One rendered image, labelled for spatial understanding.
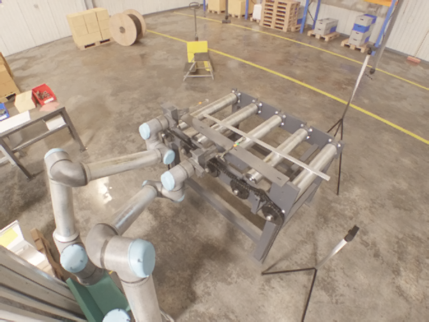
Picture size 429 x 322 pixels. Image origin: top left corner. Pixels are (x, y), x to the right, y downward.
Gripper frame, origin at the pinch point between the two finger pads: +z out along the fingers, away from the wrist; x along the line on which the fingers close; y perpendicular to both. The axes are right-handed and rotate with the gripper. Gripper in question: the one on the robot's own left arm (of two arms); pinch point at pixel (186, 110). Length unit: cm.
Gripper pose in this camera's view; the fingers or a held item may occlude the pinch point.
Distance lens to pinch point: 152.3
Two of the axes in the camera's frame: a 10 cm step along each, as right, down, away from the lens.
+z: 7.2, -5.0, 4.9
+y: -7.0, -5.1, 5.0
